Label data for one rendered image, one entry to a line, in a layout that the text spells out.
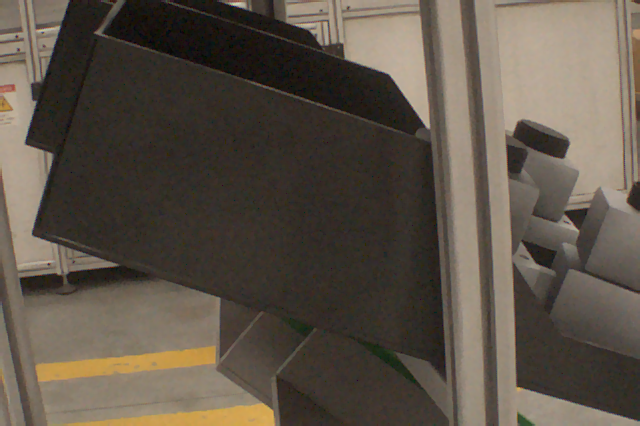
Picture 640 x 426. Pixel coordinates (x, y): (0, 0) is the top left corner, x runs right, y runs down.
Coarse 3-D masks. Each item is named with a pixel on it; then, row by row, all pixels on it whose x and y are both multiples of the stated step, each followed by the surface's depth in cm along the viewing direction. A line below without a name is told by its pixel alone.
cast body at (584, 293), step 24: (600, 192) 55; (600, 216) 52; (624, 216) 52; (600, 240) 52; (624, 240) 52; (552, 264) 56; (576, 264) 53; (600, 264) 52; (624, 264) 52; (552, 288) 54; (576, 288) 52; (600, 288) 52; (624, 288) 52; (552, 312) 53; (576, 312) 53; (600, 312) 53; (624, 312) 52; (576, 336) 53; (600, 336) 53; (624, 336) 53
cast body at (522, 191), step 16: (512, 144) 50; (512, 160) 50; (512, 176) 49; (528, 176) 51; (512, 192) 49; (528, 192) 49; (512, 208) 49; (528, 208) 49; (512, 224) 50; (512, 240) 50; (512, 256) 50; (528, 256) 51; (528, 272) 50
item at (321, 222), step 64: (128, 0) 54; (128, 64) 43; (192, 64) 43; (256, 64) 56; (320, 64) 56; (64, 128) 43; (128, 128) 43; (192, 128) 43; (256, 128) 43; (320, 128) 44; (384, 128) 44; (64, 192) 44; (128, 192) 44; (192, 192) 44; (256, 192) 44; (320, 192) 44; (384, 192) 44; (128, 256) 44; (192, 256) 45; (256, 256) 45; (320, 256) 45; (384, 256) 45; (320, 320) 46; (384, 320) 46; (576, 384) 47
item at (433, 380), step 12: (408, 360) 51; (420, 360) 50; (420, 372) 50; (432, 372) 48; (444, 372) 48; (420, 384) 50; (432, 384) 48; (444, 384) 47; (432, 396) 49; (444, 396) 47; (444, 408) 47
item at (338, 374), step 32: (320, 352) 60; (352, 352) 60; (384, 352) 60; (288, 384) 60; (320, 384) 60; (352, 384) 60; (384, 384) 61; (416, 384) 61; (288, 416) 57; (320, 416) 60; (352, 416) 61; (384, 416) 61; (416, 416) 61
